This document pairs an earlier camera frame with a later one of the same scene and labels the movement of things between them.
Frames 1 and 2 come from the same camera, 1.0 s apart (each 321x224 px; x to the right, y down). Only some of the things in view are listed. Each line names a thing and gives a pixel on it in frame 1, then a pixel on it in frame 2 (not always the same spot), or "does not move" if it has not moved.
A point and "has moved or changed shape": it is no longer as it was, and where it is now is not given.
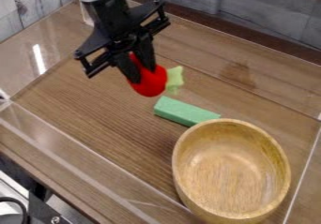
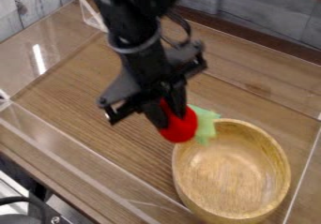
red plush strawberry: (151, 80) has moved or changed shape
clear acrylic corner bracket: (87, 13) does not move
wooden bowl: (230, 171) does not move
